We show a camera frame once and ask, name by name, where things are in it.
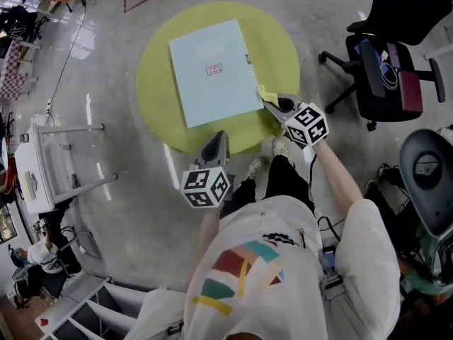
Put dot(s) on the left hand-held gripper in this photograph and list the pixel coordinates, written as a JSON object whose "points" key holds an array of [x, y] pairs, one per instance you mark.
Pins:
{"points": [[205, 186]]}

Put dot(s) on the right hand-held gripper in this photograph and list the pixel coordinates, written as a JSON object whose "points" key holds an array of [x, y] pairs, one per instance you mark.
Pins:
{"points": [[308, 126]]}

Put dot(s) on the yellow cloth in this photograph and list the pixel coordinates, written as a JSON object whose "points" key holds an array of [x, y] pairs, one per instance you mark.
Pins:
{"points": [[266, 94]]}

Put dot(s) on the light blue package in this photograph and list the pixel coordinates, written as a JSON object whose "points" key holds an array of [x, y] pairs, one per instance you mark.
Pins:
{"points": [[212, 97]]}

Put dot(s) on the person's left forearm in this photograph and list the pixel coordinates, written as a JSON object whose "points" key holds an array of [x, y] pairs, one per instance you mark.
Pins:
{"points": [[209, 229]]}

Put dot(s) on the person's right forearm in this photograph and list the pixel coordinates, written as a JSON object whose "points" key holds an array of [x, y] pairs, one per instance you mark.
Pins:
{"points": [[336, 175]]}

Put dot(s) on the person's right shoe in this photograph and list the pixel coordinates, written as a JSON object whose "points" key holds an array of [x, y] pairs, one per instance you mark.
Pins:
{"points": [[279, 147]]}

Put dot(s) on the person's shoe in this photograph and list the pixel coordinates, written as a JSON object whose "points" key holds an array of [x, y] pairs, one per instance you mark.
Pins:
{"points": [[279, 147], [255, 168]]}

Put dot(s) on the person's left shoe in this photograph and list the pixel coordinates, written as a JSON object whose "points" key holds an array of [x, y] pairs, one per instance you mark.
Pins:
{"points": [[255, 168]]}

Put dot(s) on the person's black trousers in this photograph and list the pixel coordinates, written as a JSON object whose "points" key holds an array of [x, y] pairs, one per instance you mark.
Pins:
{"points": [[283, 179]]}

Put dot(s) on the round yellow-green table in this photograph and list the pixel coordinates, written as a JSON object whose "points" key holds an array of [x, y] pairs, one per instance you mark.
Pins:
{"points": [[155, 94]]}

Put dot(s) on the long black case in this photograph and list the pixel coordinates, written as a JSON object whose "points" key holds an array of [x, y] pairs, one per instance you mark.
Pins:
{"points": [[371, 69]]}

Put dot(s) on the maroon pouch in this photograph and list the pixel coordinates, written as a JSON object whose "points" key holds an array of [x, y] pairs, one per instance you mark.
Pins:
{"points": [[410, 90]]}

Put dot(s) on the black mesh-back office chair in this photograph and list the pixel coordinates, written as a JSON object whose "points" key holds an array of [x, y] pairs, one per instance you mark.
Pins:
{"points": [[414, 175]]}

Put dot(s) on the person's white printed t-shirt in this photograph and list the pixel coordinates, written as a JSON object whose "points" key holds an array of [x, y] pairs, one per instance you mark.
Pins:
{"points": [[283, 296]]}

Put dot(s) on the white power strip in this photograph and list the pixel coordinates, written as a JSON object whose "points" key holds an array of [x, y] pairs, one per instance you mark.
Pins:
{"points": [[48, 106]]}

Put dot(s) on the white desk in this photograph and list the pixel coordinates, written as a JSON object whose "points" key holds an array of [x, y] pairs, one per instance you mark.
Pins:
{"points": [[32, 161]]}

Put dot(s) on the beige foam block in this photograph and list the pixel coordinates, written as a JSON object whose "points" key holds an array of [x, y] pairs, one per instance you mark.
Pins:
{"points": [[26, 187]]}

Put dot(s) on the white shelf unit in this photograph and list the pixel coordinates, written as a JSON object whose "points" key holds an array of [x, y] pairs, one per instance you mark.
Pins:
{"points": [[88, 310]]}

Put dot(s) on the red checkered table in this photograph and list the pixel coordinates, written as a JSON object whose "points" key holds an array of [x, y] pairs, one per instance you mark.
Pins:
{"points": [[14, 80]]}

